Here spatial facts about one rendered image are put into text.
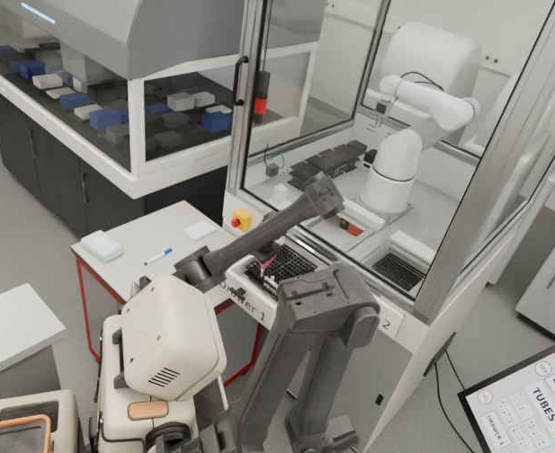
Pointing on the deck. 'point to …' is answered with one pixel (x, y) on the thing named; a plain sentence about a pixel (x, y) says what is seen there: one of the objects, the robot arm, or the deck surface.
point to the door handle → (237, 81)
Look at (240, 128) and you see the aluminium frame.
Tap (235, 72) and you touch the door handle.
